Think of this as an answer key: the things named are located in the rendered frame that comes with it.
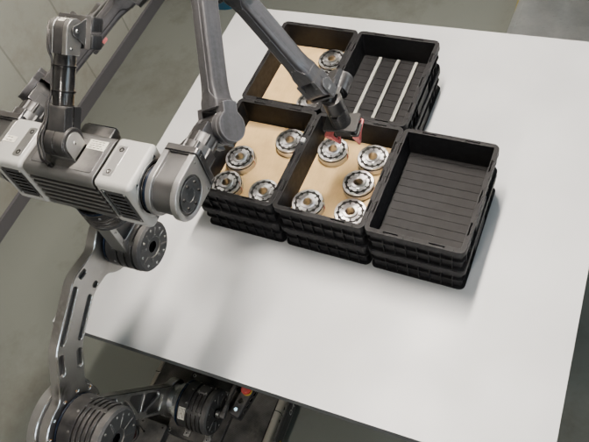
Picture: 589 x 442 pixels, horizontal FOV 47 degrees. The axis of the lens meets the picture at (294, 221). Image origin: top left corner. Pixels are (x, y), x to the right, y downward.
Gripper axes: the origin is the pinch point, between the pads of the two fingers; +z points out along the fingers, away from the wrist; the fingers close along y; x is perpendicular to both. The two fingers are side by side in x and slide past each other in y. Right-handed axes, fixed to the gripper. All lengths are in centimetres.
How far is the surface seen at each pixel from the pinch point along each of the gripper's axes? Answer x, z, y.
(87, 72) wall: -92, 68, 201
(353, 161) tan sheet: -6.1, 19.9, 5.7
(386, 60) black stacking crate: -54, 23, 6
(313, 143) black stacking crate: -7.6, 12.5, 18.3
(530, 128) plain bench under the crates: -38, 42, -45
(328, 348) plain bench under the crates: 55, 30, 1
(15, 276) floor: 31, 78, 189
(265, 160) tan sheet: -2.0, 15.8, 35.8
